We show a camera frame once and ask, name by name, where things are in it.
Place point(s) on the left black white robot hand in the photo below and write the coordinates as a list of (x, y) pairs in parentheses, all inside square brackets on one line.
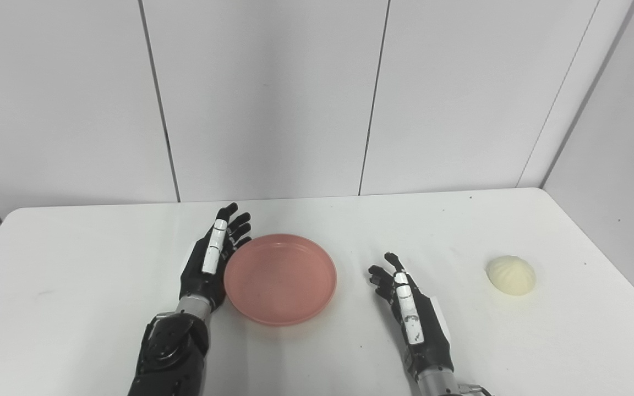
[(212, 258)]

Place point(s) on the pink round plate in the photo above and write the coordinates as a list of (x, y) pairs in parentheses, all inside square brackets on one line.
[(280, 278)]

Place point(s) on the white steamed bun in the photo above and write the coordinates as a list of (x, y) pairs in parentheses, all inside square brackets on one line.
[(510, 275)]

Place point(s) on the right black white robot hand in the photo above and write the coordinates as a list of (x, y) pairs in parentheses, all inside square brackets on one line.
[(413, 324)]

